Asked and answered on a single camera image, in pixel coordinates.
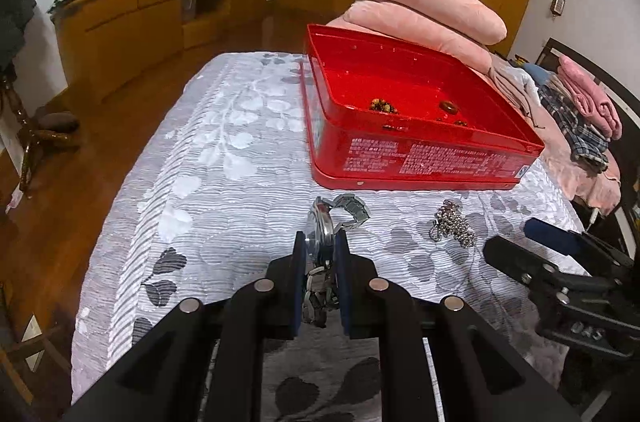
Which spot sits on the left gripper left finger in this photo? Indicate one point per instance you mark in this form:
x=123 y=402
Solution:
x=203 y=361

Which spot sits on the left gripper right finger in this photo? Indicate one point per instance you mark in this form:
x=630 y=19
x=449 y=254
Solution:
x=439 y=361

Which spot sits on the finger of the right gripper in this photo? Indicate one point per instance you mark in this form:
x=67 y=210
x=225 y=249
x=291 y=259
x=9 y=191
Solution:
x=520 y=264
x=596 y=256

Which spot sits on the silver metal wristwatch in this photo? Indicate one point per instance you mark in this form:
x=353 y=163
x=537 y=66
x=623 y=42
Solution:
x=325 y=219

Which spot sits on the pink bed sheet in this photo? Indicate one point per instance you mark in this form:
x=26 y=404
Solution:
x=596 y=191

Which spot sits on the plaid folded clothes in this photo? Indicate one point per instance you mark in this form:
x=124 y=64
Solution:
x=587 y=144

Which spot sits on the pink folded clothes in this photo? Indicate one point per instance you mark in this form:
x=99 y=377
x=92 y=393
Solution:
x=590 y=99

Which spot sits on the beige garment on bed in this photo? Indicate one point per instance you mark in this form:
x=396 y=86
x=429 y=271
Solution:
x=519 y=89

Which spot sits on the white floral bedspread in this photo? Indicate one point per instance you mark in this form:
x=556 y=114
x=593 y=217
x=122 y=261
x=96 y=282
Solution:
x=225 y=184

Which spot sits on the red tin box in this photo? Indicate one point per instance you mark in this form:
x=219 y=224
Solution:
x=386 y=114

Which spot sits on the wooden coat stand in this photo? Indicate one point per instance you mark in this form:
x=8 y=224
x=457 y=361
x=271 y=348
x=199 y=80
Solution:
x=55 y=128

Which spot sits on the lower pink folded quilt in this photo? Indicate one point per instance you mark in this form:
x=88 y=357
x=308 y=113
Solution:
x=395 y=21

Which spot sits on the wooden sideboard cabinet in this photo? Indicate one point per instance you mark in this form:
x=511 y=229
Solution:
x=104 y=44

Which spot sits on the dark hanging coats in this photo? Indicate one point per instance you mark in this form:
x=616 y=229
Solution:
x=14 y=17

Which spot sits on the wall intercom phone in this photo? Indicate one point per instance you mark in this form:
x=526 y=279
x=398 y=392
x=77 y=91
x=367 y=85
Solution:
x=557 y=7

